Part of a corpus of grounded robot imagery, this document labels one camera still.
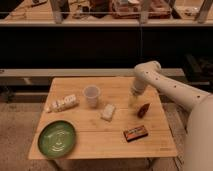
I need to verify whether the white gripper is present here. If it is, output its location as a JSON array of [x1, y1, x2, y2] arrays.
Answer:
[[128, 79, 146, 108]]

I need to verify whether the dark red pepper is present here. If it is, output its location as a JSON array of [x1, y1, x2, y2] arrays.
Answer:
[[137, 103, 150, 118]]

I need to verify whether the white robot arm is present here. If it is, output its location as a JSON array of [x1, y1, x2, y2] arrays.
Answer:
[[131, 61, 213, 171]]

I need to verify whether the white sponge block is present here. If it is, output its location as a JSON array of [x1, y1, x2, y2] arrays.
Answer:
[[101, 104, 116, 121]]

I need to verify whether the orange brown snack box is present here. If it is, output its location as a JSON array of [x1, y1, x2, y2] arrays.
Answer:
[[123, 125, 148, 142]]

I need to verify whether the wooden table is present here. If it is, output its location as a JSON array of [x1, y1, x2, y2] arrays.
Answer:
[[37, 77, 177, 160]]

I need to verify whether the white plastic bottle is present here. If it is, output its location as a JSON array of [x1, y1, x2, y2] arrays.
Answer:
[[45, 94, 78, 113]]

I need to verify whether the green round plate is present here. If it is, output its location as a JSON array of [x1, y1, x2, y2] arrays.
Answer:
[[37, 120, 77, 159]]

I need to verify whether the background shelf rack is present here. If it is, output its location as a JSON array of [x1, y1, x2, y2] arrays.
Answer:
[[0, 0, 213, 27]]

